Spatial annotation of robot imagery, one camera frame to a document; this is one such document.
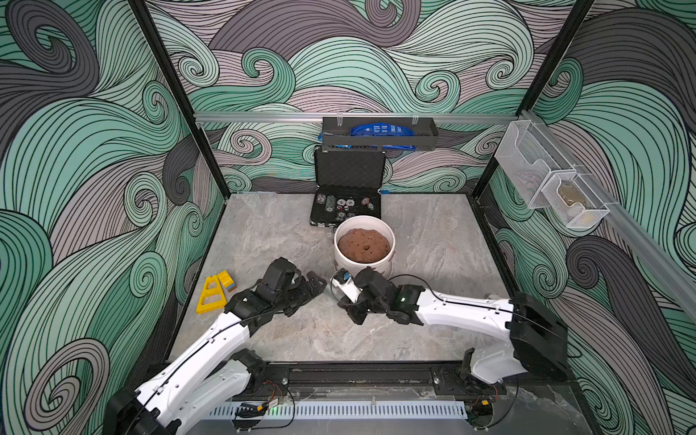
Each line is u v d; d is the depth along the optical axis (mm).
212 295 880
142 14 709
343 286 684
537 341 421
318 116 969
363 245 905
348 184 1170
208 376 468
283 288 600
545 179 728
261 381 709
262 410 694
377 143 900
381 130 925
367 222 925
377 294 600
